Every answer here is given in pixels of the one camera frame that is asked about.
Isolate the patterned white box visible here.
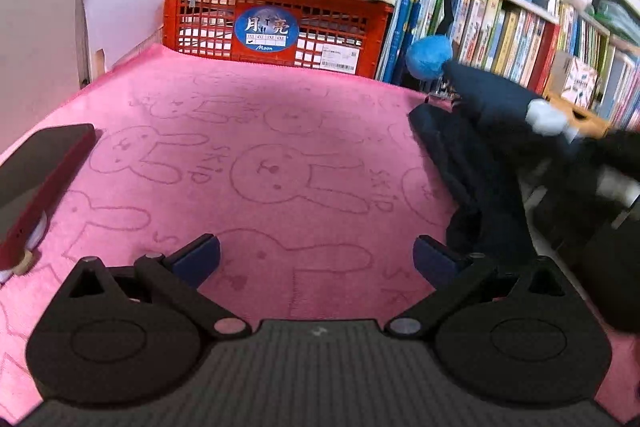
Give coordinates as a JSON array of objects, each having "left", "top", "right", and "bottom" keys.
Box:
[{"left": 550, "top": 52, "right": 600, "bottom": 108}]

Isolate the red plastic crate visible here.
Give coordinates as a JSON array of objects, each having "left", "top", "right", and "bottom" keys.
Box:
[{"left": 162, "top": 0, "right": 396, "bottom": 79}]

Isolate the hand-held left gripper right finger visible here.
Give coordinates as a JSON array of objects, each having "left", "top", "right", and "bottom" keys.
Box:
[{"left": 385, "top": 234, "right": 577, "bottom": 341}]

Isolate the pink bunny print blanket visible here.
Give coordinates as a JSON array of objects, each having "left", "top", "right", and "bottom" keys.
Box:
[{"left": 0, "top": 43, "right": 640, "bottom": 427}]

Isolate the stack of teal folders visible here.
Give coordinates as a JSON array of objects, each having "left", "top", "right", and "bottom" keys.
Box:
[{"left": 595, "top": 0, "right": 640, "bottom": 44}]

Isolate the navy and white jacket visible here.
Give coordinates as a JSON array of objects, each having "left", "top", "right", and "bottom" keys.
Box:
[{"left": 407, "top": 59, "right": 613, "bottom": 270}]

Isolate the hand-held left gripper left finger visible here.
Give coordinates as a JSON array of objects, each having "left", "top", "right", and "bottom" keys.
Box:
[{"left": 62, "top": 233, "right": 253, "bottom": 343}]

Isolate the red phone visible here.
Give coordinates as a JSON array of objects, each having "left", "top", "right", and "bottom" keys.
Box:
[{"left": 0, "top": 123, "right": 97, "bottom": 271}]

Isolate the blue plush ball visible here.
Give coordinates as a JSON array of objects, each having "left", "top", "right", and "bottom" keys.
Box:
[{"left": 406, "top": 35, "right": 454, "bottom": 80}]

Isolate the wooden drawer box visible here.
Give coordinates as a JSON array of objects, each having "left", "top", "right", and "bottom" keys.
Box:
[{"left": 542, "top": 89, "right": 614, "bottom": 138}]

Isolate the row of colourful books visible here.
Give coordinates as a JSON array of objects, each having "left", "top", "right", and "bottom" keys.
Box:
[{"left": 440, "top": 0, "right": 640, "bottom": 134}]

